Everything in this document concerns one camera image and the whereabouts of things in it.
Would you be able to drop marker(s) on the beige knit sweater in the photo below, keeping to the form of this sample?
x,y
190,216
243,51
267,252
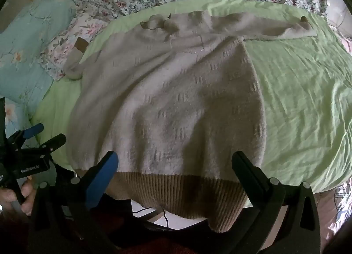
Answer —
x,y
170,105

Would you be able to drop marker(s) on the white floral pillow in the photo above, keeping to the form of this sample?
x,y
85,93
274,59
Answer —
x,y
82,27

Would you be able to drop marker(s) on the light blue floral pillow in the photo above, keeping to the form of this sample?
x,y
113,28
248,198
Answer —
x,y
24,36

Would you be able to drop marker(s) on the green bed sheet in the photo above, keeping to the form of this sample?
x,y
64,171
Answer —
x,y
297,91

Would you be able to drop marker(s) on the person's left hand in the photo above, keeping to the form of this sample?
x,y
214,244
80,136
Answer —
x,y
8,195

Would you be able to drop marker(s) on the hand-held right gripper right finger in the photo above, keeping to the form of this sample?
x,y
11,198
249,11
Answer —
x,y
245,177

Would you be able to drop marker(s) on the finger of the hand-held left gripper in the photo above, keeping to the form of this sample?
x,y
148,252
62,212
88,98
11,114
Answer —
x,y
33,130
56,142

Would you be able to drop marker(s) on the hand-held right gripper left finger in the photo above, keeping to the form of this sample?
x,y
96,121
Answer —
x,y
102,177

